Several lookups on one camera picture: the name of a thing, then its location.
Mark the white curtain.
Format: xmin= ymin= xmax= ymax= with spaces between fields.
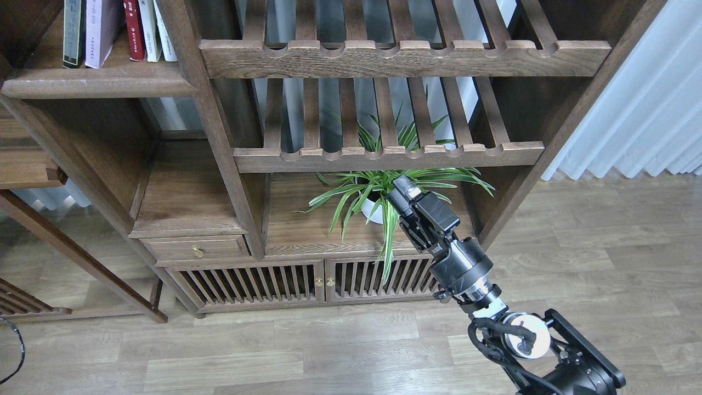
xmin=541 ymin=1 xmax=701 ymax=180

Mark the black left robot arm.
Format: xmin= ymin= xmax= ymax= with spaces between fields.
xmin=1 ymin=317 xmax=26 ymax=385

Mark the green and black book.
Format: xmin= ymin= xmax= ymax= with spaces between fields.
xmin=63 ymin=0 xmax=86 ymax=69

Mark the dark wooden bookshelf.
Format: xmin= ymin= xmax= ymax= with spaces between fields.
xmin=2 ymin=1 xmax=665 ymax=318

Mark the green spider plant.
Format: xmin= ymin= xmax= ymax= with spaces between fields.
xmin=297 ymin=107 xmax=496 ymax=286

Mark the pale lavender white book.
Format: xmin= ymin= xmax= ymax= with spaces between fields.
xmin=85 ymin=1 xmax=125 ymax=69

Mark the white teal upright book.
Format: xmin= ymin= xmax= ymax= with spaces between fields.
xmin=153 ymin=1 xmax=178 ymax=62

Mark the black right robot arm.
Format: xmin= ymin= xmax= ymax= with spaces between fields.
xmin=388 ymin=175 xmax=625 ymax=394

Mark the white plant pot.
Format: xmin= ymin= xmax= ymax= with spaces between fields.
xmin=361 ymin=197 xmax=384 ymax=224

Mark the brass drawer knob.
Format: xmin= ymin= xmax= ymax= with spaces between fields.
xmin=191 ymin=245 xmax=204 ymax=258

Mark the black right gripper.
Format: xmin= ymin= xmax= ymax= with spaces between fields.
xmin=387 ymin=175 xmax=494 ymax=302

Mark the red upright book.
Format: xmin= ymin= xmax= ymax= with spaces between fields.
xmin=123 ymin=0 xmax=145 ymax=62

